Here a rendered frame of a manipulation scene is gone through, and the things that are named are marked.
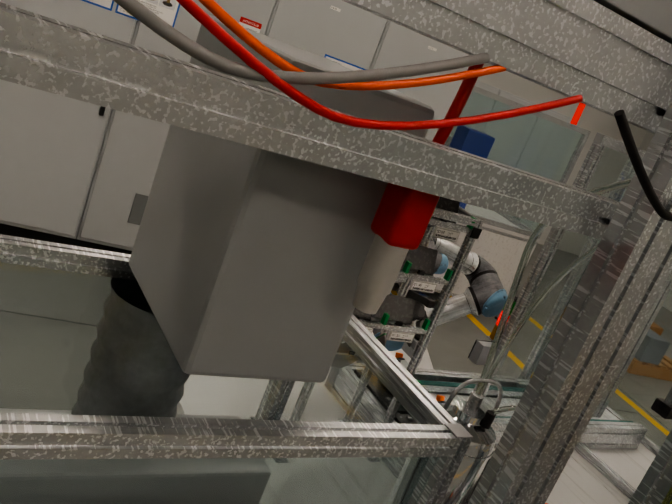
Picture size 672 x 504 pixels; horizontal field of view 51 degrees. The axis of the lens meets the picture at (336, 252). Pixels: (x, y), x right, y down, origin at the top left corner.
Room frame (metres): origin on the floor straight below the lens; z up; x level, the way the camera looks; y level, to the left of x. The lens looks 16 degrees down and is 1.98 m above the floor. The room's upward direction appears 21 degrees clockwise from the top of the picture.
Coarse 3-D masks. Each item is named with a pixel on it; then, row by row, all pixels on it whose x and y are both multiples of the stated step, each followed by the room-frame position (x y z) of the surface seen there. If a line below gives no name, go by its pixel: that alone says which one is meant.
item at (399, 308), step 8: (392, 296) 1.92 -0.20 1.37; (400, 296) 1.93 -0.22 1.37; (384, 304) 1.90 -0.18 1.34; (392, 304) 1.91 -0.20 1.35; (400, 304) 1.93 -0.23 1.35; (408, 304) 1.94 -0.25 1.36; (384, 312) 1.90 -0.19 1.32; (392, 312) 1.91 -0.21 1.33; (400, 312) 1.92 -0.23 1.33; (408, 312) 1.93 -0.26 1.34; (376, 320) 2.09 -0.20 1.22; (392, 320) 1.90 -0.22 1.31; (400, 320) 1.91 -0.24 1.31; (408, 320) 1.93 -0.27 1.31
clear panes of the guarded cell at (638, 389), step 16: (656, 320) 3.05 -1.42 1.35; (656, 336) 3.02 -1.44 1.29; (640, 352) 3.04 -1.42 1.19; (656, 352) 2.99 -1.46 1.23; (640, 368) 3.01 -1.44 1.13; (656, 368) 2.96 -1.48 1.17; (624, 384) 3.04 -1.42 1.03; (640, 384) 2.98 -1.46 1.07; (656, 384) 2.93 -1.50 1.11; (624, 400) 3.01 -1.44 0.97; (640, 400) 2.96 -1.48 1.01; (624, 416) 2.98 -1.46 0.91; (640, 416) 2.93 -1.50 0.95; (656, 416) 2.88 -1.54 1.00; (656, 432) 2.85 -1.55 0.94
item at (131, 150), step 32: (160, 0) 4.52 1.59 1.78; (224, 0) 4.69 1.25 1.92; (256, 0) 4.78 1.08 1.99; (192, 32) 4.63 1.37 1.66; (128, 128) 4.53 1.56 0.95; (160, 128) 4.62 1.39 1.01; (128, 160) 4.56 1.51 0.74; (96, 192) 4.50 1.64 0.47; (128, 192) 4.59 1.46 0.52; (96, 224) 4.52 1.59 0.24; (128, 224) 4.61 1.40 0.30
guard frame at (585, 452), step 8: (608, 408) 3.04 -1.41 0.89; (616, 416) 2.99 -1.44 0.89; (648, 440) 2.85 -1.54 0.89; (576, 448) 2.54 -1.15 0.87; (584, 448) 2.52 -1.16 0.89; (648, 448) 2.83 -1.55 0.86; (656, 448) 2.81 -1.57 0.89; (584, 456) 2.50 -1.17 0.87; (592, 456) 2.48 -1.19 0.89; (592, 464) 2.47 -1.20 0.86; (600, 464) 2.44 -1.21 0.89; (600, 472) 2.43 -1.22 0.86; (608, 472) 2.41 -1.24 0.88; (616, 480) 2.38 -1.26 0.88; (624, 480) 2.38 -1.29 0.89; (624, 488) 2.35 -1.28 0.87; (632, 488) 2.34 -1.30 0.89
